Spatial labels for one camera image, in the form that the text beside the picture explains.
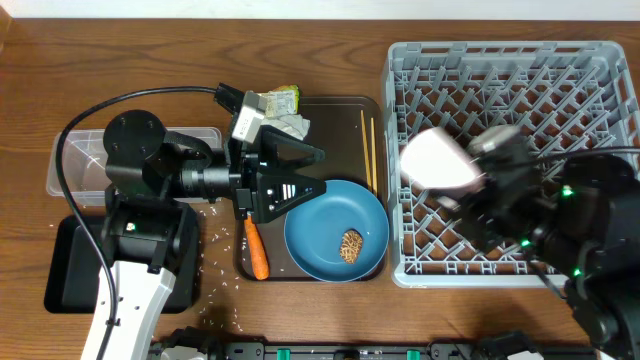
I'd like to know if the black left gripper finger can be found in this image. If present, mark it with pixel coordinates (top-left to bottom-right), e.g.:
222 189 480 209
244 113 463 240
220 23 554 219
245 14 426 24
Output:
257 172 326 223
259 126 325 168

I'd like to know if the white tissue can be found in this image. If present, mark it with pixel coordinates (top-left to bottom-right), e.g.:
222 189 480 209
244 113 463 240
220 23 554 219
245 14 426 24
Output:
261 114 311 140

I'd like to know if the yellow green snack wrapper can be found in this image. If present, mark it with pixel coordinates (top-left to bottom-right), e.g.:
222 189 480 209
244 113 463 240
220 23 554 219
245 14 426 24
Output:
260 85 300 118

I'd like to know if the white paper cup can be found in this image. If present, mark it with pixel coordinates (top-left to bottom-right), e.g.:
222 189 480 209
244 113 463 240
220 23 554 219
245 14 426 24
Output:
399 128 484 190

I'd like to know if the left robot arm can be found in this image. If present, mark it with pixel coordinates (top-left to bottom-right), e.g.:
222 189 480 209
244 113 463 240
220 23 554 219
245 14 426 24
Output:
82 110 326 359

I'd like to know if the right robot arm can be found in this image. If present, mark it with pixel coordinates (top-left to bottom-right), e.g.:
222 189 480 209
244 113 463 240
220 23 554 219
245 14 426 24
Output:
454 145 639 359

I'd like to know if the grey dishwasher rack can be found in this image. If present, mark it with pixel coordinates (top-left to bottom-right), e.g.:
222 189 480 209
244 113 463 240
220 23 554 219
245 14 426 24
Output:
382 41 639 288

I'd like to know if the blue plate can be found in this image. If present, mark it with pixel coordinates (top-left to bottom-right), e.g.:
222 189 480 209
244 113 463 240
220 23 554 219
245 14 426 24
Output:
284 180 390 283

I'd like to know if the orange carrot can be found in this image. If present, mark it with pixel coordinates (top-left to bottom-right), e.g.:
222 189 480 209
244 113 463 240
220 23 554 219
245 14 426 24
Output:
244 215 270 280

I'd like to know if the brown food scrap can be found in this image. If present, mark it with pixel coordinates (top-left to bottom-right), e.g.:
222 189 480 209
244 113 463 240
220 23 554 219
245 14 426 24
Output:
339 230 363 264

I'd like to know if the wooden chopstick left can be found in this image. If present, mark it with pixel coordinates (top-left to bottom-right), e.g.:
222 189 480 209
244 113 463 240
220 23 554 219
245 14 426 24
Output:
360 110 372 191

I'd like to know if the clear plastic bin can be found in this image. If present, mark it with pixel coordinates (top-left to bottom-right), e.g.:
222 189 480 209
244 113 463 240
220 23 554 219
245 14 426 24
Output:
46 127 223 207

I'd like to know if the black bin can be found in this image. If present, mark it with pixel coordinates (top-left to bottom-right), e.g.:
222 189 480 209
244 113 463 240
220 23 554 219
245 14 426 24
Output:
44 215 199 314

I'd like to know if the black front rail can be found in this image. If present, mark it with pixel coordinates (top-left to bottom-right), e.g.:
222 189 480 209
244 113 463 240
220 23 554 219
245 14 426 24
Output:
147 327 600 360

